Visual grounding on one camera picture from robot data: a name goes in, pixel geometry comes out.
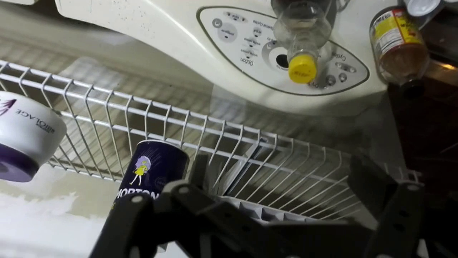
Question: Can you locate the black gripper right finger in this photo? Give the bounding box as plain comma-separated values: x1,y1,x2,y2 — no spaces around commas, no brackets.
349,150,426,258

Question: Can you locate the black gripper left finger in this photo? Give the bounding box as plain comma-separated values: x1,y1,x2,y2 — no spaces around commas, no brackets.
90,151,306,258

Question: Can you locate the dark blue salt container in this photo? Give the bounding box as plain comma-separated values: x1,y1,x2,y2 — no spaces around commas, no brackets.
113,139,192,205

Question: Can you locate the white jar purple lid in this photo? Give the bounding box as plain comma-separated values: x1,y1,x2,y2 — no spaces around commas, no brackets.
0,90,68,183

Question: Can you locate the amber bottle yellow label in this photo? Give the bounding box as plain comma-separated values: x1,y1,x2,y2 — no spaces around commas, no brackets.
369,4,431,88

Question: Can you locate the cream washing machine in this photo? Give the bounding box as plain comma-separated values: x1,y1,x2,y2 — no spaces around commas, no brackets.
54,0,389,116

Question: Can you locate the clear bottle yellow cap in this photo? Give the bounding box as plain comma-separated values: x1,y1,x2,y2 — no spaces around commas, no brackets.
270,0,352,86

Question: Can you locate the dark bottle white cap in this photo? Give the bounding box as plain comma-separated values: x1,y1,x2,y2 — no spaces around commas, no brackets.
402,0,446,18

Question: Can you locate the white wire shelf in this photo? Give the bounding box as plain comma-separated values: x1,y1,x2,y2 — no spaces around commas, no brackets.
0,58,421,226

